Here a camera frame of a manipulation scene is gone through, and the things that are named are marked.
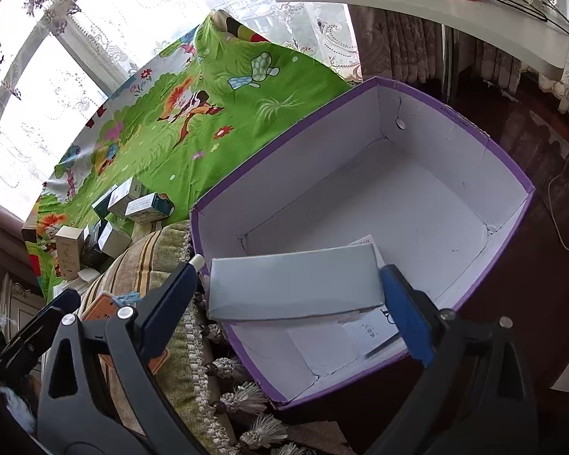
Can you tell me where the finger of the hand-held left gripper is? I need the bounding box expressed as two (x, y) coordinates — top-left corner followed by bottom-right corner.
(0, 314), (46, 381)
(34, 288), (82, 330)

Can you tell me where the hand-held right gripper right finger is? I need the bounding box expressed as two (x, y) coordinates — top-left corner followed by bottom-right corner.
(370, 264), (551, 455)

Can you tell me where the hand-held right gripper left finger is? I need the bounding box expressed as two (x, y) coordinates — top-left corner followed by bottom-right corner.
(37, 255), (209, 455)

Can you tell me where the pale grey-blue carton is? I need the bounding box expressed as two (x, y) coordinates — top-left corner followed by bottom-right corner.
(207, 242), (388, 323)

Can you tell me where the purple cardboard box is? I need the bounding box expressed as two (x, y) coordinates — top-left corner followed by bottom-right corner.
(190, 76), (536, 411)

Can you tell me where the orange flat box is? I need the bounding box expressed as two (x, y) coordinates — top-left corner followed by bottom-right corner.
(82, 291), (170, 376)

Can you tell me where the white instruction leaflet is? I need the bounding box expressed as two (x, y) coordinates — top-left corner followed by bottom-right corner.
(342, 309), (402, 359)

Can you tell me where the striped tasselled cushion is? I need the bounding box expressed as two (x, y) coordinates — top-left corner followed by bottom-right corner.
(73, 222), (292, 455)

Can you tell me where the beige tall box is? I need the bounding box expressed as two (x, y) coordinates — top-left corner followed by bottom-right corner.
(55, 226), (86, 279)

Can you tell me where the white fluffy stuffing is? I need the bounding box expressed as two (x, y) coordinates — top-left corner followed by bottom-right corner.
(0, 383), (36, 434)

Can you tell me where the black printed box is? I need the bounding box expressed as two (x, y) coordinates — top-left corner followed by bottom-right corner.
(80, 220), (106, 268)

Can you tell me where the silver grey cube box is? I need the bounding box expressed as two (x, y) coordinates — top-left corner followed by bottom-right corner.
(97, 222), (132, 256)

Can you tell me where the green and white small box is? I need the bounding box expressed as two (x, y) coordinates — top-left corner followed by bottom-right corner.
(124, 192), (174, 224)

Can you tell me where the white box with red mark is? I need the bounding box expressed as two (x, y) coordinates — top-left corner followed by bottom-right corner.
(107, 176), (149, 220)

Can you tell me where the dark green and white box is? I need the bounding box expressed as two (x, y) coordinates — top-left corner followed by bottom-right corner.
(91, 184), (119, 220)

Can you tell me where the green cartoon printed bedsheet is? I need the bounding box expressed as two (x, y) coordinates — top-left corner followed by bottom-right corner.
(23, 9), (357, 297)

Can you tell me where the metal desk leg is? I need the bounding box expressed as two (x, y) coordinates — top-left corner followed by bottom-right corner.
(438, 24), (459, 106)

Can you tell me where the beige patterned curtain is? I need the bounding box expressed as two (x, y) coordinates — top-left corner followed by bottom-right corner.
(348, 4), (569, 121)

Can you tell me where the sheer lace curtain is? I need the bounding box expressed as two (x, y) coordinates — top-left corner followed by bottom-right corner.
(0, 0), (361, 190)

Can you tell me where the white curved desk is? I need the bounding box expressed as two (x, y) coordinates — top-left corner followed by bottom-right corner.
(274, 0), (569, 81)

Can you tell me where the white cable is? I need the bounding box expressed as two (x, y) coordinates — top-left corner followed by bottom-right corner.
(547, 118), (569, 253)

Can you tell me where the black cable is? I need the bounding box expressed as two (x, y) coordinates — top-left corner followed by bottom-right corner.
(472, 0), (569, 58)

